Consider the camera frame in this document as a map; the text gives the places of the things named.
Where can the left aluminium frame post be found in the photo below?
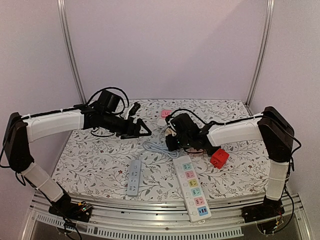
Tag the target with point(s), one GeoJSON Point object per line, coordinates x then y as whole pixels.
{"type": "Point", "coordinates": [62, 11]}

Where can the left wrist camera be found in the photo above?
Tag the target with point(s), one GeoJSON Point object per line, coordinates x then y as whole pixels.
{"type": "Point", "coordinates": [131, 111]}

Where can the white colourful power strip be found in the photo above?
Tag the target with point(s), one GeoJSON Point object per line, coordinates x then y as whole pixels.
{"type": "Point", "coordinates": [193, 195]}

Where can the grey-blue power strip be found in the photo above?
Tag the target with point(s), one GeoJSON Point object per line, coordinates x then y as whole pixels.
{"type": "Point", "coordinates": [134, 174]}

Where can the aluminium frame post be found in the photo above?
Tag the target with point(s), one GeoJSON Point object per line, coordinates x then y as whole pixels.
{"type": "Point", "coordinates": [62, 11]}
{"type": "Point", "coordinates": [270, 5]}

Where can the floral table mat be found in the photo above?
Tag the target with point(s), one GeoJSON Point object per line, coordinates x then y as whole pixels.
{"type": "Point", "coordinates": [98, 165]}

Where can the beige cube socket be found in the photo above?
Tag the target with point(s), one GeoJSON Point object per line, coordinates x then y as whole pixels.
{"type": "Point", "coordinates": [169, 131]}

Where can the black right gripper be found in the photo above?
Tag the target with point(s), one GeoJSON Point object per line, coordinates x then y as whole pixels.
{"type": "Point", "coordinates": [170, 144]}

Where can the pink cube socket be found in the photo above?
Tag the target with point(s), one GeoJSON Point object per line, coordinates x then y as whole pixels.
{"type": "Point", "coordinates": [194, 151]}

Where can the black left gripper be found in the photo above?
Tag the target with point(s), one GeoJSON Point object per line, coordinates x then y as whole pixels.
{"type": "Point", "coordinates": [131, 133]}

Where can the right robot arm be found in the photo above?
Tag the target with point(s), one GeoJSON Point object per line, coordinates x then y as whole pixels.
{"type": "Point", "coordinates": [268, 126]}

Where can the pink round socket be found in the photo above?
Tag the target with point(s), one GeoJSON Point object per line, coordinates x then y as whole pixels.
{"type": "Point", "coordinates": [161, 122]}

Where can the red cube socket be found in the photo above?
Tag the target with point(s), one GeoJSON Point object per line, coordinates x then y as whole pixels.
{"type": "Point", "coordinates": [219, 158]}

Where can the right aluminium frame post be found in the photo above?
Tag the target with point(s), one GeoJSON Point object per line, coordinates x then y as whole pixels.
{"type": "Point", "coordinates": [270, 5]}

